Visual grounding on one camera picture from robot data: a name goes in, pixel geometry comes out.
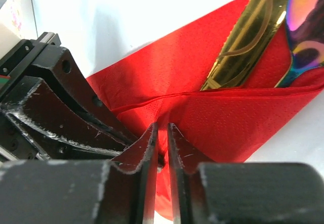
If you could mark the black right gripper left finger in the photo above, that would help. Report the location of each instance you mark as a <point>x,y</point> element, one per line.
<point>120,190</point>

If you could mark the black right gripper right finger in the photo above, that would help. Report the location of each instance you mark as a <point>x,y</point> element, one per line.
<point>204,191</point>

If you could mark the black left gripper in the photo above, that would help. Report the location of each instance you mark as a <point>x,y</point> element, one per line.
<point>82,122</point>

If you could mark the red paper napkin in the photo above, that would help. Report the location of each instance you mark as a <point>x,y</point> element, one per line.
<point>152,58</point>

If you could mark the gold knife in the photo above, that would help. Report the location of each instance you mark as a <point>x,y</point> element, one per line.
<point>247,41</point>

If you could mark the rainbow iridescent spoon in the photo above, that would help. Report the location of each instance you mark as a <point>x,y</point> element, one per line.
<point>304,30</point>

